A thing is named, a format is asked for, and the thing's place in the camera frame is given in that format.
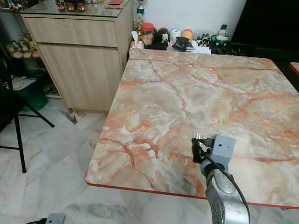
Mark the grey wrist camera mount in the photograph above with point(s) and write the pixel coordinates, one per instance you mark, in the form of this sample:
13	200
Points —
223	149
56	219

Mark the green bin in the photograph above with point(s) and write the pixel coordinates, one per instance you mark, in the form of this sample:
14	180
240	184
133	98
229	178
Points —
36	97

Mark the white toy ball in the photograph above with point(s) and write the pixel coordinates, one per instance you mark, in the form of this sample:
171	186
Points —
175	33

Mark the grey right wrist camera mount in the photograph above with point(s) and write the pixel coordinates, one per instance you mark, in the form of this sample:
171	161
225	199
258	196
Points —
223	149

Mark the black folding chair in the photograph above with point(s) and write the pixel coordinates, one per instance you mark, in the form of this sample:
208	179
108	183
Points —
10	105

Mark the red-lidded jar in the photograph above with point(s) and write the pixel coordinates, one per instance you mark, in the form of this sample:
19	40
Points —
147	31

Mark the gold and blue trophy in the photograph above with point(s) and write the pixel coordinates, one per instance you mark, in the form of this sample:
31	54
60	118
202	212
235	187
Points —
140	14

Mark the orange toy ball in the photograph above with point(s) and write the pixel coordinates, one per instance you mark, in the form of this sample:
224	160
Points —
187	34

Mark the black plush toy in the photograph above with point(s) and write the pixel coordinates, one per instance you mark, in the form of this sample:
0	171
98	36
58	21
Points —
161	38

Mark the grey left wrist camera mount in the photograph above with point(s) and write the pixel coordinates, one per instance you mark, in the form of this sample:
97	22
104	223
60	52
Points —
56	219

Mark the light wooden cabinet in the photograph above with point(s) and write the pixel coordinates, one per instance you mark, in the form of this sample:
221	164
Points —
81	65

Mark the small red figurine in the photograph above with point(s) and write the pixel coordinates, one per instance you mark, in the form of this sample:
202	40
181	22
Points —
61	6
81	7
71	7

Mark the white remote control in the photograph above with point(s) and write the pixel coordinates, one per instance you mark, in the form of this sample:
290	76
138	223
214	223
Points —
202	48

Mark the flat red box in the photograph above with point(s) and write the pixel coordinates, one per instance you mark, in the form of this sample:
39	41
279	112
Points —
116	3

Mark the black pouch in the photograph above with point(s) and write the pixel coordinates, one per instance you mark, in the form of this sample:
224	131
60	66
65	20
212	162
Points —
183	44

